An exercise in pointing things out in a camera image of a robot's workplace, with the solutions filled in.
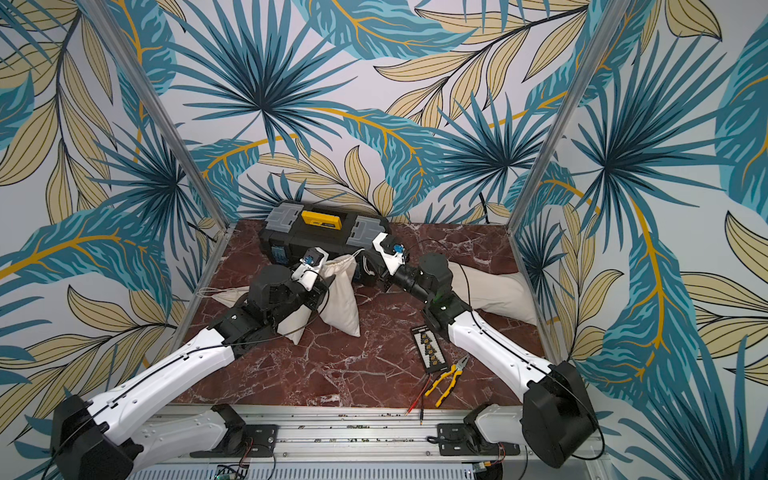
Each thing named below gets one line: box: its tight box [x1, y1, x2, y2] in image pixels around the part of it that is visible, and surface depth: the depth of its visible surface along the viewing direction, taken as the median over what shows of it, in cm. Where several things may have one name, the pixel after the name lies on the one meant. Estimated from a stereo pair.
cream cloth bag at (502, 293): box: [448, 262, 537, 325], surface depth 94 cm
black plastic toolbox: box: [259, 202, 391, 266], surface depth 97 cm
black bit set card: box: [410, 324, 449, 374], surface depth 90 cm
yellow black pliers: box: [424, 355, 470, 408], surface depth 85 cm
